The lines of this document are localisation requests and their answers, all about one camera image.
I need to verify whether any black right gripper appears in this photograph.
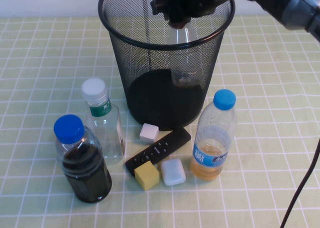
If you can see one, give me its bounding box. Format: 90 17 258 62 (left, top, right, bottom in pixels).
162 0 241 28

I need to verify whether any brown tea bottle white cap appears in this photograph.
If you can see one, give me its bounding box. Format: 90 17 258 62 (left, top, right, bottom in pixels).
168 22 200 88

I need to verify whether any clear bottle green label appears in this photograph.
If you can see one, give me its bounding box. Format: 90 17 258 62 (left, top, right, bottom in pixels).
81 77 126 161

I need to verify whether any black mesh wastebasket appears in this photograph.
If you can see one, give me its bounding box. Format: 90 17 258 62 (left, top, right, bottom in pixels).
97 0 236 131

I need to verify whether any white cube block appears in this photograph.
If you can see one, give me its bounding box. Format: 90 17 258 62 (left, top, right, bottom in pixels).
139 123 160 143

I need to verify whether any black remote control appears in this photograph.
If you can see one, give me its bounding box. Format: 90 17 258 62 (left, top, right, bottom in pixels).
124 127 192 177

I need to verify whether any yellow liquid bottle light-blue cap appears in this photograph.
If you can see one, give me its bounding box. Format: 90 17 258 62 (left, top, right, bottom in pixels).
190 89 238 181

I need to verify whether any white rounded earbud case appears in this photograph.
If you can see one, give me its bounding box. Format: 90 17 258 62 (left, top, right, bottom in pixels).
160 158 187 186

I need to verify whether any yellow cube block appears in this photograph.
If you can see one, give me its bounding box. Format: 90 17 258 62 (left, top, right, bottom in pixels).
134 160 160 191

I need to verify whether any dark liquid bottle blue cap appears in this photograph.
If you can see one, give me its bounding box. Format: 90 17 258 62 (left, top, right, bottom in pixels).
53 114 113 203

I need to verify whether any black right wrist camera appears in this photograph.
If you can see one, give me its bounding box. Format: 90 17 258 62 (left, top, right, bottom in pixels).
149 0 166 15

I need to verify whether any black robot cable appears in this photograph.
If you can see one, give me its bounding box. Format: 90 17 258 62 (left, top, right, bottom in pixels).
279 137 320 228

